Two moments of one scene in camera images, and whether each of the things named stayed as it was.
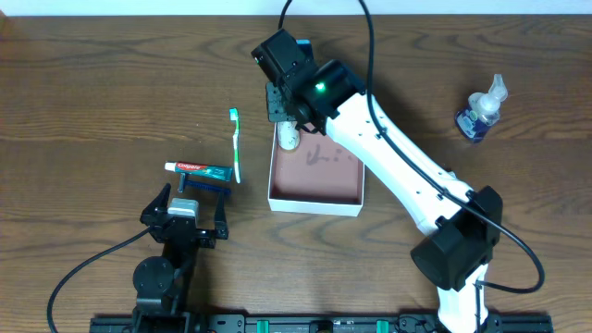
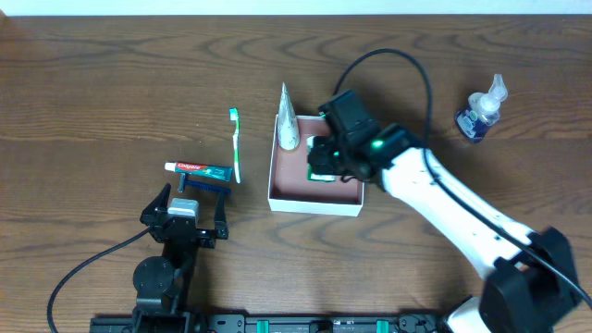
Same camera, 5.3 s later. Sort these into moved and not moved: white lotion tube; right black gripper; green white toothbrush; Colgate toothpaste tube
Moved: right black gripper
Not moved: green white toothbrush; white lotion tube; Colgate toothpaste tube
